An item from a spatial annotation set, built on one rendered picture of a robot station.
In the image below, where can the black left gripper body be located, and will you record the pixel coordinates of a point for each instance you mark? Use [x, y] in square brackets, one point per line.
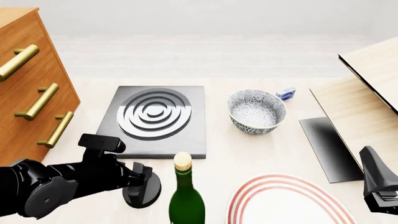
[127, 175]

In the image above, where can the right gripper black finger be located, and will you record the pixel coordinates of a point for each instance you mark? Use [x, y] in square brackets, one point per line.
[377, 170]

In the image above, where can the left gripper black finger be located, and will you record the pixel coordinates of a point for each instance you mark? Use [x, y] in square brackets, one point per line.
[134, 192]
[141, 170]

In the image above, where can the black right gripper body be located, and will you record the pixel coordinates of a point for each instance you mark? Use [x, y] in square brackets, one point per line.
[384, 201]

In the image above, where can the round black stove knob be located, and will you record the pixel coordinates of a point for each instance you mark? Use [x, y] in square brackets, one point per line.
[152, 189]

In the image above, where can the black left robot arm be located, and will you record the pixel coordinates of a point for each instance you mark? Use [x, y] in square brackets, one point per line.
[56, 184]

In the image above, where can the flat black stove plate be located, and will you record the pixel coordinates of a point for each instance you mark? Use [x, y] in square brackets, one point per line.
[189, 121]

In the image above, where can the green wine bottle with cork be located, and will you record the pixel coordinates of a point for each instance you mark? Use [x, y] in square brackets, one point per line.
[186, 200]

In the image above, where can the pale wood and black rack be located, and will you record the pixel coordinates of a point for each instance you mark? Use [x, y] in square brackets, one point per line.
[354, 109]

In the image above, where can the white plate with red rings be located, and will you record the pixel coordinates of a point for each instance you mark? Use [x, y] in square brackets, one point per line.
[280, 205]

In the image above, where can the small blue white box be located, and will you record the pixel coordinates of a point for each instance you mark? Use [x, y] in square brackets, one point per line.
[286, 93]

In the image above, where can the blue white patterned bowl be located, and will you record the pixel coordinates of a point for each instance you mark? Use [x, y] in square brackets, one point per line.
[256, 114]

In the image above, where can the wooden cabinet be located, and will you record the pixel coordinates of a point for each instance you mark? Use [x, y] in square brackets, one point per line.
[21, 98]

